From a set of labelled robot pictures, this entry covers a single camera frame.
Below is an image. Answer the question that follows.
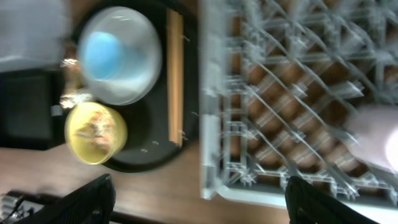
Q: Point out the light blue cup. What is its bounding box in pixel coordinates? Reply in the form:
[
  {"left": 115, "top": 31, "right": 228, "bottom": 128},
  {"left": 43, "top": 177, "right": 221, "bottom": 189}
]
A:
[{"left": 80, "top": 32, "right": 124, "bottom": 80}]

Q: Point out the gold foil wrapper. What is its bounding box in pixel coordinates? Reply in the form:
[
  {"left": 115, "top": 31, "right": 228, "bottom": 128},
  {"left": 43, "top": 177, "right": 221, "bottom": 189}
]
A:
[{"left": 60, "top": 40, "right": 83, "bottom": 94}]

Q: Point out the crumpled white tissue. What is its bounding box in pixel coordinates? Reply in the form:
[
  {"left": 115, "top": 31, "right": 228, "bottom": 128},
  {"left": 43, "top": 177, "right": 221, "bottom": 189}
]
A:
[{"left": 60, "top": 91, "right": 94, "bottom": 109}]

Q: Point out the clear plastic bin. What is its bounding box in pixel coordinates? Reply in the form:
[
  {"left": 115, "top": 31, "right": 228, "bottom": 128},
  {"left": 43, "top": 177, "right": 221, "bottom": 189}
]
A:
[{"left": 1, "top": 0, "right": 71, "bottom": 72}]

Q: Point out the round black tray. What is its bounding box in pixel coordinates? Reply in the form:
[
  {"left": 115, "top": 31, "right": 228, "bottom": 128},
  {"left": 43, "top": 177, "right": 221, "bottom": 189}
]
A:
[{"left": 72, "top": 0, "right": 199, "bottom": 173}]

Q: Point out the grey round plate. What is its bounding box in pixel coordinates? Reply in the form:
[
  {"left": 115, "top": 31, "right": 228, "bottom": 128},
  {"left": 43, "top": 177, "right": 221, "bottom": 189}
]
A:
[{"left": 77, "top": 6, "right": 162, "bottom": 105}]

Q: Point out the grey dishwasher rack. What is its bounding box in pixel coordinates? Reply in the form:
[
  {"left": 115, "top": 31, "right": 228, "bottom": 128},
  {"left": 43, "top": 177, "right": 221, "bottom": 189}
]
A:
[{"left": 200, "top": 0, "right": 397, "bottom": 222}]

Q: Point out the pink plastic cup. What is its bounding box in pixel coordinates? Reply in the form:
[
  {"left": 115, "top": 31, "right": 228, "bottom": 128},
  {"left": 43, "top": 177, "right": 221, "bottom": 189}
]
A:
[{"left": 345, "top": 105, "right": 397, "bottom": 173}]

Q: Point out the black rectangular tray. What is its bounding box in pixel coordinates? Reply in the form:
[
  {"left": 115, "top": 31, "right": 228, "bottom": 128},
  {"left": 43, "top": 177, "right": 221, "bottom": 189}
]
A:
[{"left": 1, "top": 69, "right": 66, "bottom": 151}]

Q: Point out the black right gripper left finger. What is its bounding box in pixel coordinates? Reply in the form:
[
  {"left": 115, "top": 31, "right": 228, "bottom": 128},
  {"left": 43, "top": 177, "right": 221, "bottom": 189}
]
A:
[{"left": 16, "top": 174, "right": 116, "bottom": 224}]

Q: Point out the yellow bowl with food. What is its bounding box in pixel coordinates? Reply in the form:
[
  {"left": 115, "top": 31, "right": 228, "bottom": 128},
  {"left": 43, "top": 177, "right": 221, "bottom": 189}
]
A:
[{"left": 65, "top": 102, "right": 128, "bottom": 165}]

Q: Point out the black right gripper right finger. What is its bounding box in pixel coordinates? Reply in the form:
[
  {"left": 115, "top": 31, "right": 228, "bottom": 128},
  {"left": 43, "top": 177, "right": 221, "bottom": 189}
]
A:
[{"left": 285, "top": 176, "right": 377, "bottom": 224}]

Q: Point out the wooden chopstick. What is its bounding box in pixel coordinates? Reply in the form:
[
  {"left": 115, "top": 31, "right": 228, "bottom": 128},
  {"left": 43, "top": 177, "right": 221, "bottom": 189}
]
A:
[{"left": 167, "top": 9, "right": 184, "bottom": 147}]

